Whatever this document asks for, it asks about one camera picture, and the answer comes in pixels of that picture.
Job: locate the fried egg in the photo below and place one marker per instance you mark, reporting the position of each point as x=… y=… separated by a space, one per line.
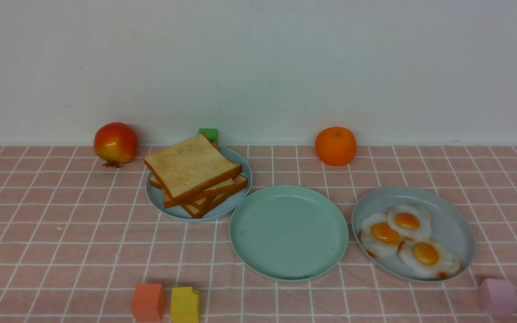
x=429 y=259
x=377 y=238
x=412 y=221

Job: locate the green cube block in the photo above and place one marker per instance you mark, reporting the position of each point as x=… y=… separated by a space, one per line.
x=210 y=133

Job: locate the teal centre plate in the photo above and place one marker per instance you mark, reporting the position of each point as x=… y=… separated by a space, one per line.
x=288 y=233

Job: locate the orange fruit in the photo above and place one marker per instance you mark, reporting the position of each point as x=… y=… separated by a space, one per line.
x=336 y=146

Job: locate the blue-grey bread plate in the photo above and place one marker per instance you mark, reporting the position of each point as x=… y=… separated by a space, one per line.
x=217 y=211

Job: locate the yellow cube block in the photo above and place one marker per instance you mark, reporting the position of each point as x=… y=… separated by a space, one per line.
x=185 y=305

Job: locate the grey egg plate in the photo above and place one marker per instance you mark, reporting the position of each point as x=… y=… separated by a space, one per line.
x=449 y=226

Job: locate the orange cube block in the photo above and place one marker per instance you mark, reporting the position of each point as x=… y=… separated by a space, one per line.
x=148 y=303

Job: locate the pink cube block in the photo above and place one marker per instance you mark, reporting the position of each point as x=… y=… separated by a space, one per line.
x=497 y=297

